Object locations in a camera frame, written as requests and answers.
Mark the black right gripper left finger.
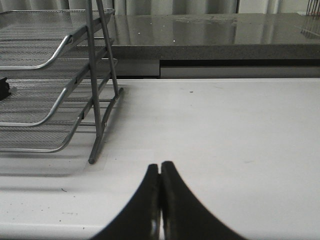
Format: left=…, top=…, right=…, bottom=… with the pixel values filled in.
left=92, top=164, right=160, bottom=240

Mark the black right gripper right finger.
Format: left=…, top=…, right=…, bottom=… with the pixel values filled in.
left=160, top=161, right=244, bottom=240

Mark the silver mesh tray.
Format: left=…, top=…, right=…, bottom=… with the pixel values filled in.
left=0, top=58, right=115, bottom=132
left=0, top=8, right=116, bottom=71
left=0, top=101, right=97, bottom=153

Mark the red emergency stop button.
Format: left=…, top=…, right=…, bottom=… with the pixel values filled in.
left=0, top=77, right=12, bottom=101

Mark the silver mesh bottom tray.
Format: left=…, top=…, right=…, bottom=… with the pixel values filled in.
left=0, top=101, right=97, bottom=153

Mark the grey stone counter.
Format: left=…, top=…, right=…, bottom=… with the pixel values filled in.
left=104, top=12, right=320, bottom=79

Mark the silver mesh top tray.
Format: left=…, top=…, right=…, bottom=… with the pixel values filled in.
left=0, top=8, right=116, bottom=71

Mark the grey metal rack frame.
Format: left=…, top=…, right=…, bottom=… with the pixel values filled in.
left=85, top=0, right=123, bottom=164

